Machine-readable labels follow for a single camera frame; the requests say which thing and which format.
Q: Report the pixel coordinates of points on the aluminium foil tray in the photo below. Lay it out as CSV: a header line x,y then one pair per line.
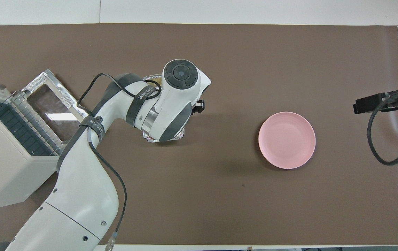
x,y
148,137

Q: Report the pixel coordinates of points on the cream toaster oven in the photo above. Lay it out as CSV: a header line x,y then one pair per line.
x,y
4,167

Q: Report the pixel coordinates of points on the glass oven door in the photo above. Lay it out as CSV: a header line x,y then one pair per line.
x,y
51,101

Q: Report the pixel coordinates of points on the pink round plate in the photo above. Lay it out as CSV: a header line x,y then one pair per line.
x,y
287,140

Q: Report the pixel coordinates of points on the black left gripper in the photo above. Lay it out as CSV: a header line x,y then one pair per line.
x,y
198,107

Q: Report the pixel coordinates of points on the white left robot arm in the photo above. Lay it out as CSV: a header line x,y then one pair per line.
x,y
80,195

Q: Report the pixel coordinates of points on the brown table mat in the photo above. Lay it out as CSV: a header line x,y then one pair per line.
x,y
219,209

